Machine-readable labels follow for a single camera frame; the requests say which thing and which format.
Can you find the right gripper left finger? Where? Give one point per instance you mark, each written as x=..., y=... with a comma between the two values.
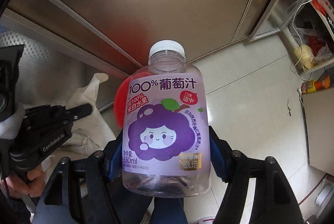
x=78, y=191

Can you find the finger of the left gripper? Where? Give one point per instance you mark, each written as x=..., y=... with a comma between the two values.
x=79, y=112

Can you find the red trash bin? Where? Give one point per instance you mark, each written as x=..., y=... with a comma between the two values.
x=121, y=96

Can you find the orange yellow bottle on floor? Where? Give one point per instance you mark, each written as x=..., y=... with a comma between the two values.
x=312, y=86

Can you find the purple grape juice bottle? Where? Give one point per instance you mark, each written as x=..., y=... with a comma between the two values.
x=165, y=140

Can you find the white plastic bag on floor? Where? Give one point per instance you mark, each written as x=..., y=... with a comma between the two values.
x=90, y=133

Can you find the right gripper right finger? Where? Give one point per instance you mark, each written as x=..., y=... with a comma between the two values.
x=274, y=200

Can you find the person's legs in jeans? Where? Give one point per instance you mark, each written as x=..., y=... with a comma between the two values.
x=168, y=211

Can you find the person's left hand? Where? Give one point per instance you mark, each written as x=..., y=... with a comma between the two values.
x=34, y=189

